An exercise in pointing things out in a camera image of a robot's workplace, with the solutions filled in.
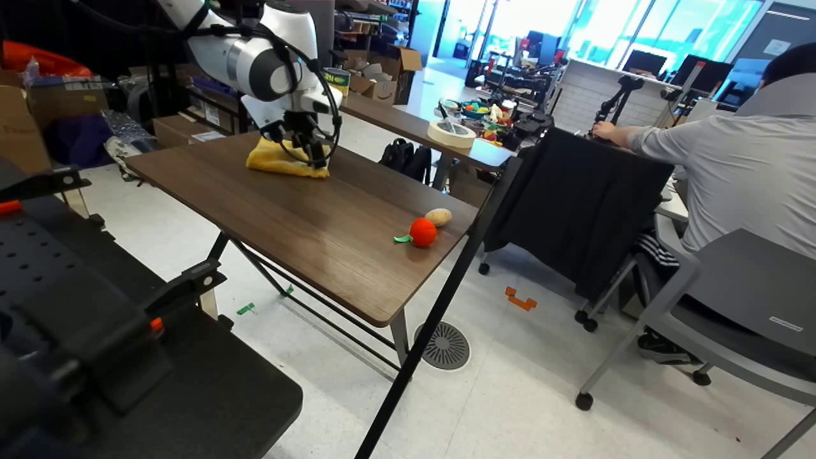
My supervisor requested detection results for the black backpack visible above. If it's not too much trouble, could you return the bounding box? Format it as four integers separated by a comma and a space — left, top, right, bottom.
377, 135, 433, 186

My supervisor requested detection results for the colourful toy pile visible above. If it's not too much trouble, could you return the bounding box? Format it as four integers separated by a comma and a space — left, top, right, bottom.
436, 96, 519, 143

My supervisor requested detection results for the round floor drain cover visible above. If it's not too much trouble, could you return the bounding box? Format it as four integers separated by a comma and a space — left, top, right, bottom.
422, 319, 472, 371

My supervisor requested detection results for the chair draped with black cloth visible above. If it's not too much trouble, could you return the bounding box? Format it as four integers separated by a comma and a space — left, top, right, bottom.
477, 125, 676, 333

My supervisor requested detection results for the black metal table frame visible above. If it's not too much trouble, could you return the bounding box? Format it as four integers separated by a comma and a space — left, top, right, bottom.
203, 228, 414, 371

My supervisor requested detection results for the orange floor tape marker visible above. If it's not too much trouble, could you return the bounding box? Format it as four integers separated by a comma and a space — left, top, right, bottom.
503, 282, 542, 314

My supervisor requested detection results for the small black monitor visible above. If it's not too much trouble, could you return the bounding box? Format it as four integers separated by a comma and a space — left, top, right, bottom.
622, 47, 670, 79
670, 52, 729, 91

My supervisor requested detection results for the open cardboard box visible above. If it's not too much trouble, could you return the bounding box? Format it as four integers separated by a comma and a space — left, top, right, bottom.
353, 45, 427, 100

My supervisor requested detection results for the large brown cardboard box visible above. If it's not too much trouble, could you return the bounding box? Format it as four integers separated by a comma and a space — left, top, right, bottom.
0, 79, 55, 176

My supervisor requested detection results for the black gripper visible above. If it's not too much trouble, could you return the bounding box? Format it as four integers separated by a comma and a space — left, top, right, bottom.
273, 109, 339, 174

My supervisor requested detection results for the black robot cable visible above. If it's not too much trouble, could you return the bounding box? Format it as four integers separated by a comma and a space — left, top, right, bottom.
289, 36, 344, 168

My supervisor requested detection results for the orange red bag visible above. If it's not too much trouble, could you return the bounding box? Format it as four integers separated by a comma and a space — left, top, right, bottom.
0, 38, 92, 82

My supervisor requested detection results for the white tape roll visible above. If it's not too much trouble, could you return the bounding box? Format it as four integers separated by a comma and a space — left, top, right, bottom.
427, 116, 480, 158

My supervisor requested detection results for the flat cardboard box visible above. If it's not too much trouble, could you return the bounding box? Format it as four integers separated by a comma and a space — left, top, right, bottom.
152, 109, 225, 148

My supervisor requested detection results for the seated person in striped trousers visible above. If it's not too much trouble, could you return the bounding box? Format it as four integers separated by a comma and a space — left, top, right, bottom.
589, 41, 816, 358

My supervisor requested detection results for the black workbench cart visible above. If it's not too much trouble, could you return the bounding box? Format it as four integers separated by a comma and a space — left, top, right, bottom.
0, 163, 307, 459

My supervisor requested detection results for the black tripod pole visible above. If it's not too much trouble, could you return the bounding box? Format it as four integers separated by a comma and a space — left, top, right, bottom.
356, 154, 523, 459

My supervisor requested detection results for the red toy pepper green stem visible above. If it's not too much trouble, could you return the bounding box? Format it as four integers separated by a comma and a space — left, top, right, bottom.
390, 216, 442, 249

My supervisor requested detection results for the grey office chair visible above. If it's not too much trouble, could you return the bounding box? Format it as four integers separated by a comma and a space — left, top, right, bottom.
575, 227, 816, 459

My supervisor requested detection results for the large dark wall screen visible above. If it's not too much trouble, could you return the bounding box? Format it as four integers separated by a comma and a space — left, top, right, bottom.
718, 55, 788, 111

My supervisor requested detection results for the black storage shelf rack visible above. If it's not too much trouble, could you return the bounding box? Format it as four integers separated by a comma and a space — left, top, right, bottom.
144, 0, 257, 135

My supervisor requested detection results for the black camera arm stand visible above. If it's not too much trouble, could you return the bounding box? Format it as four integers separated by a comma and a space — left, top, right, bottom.
595, 74, 646, 129

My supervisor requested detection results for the long grey table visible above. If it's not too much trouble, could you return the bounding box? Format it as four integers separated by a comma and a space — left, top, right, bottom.
339, 88, 519, 174

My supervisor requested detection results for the yellow towel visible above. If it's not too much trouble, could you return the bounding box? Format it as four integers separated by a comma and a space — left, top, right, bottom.
242, 135, 333, 180

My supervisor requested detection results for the dark purple bag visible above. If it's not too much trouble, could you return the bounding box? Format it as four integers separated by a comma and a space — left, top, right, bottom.
47, 111, 113, 168

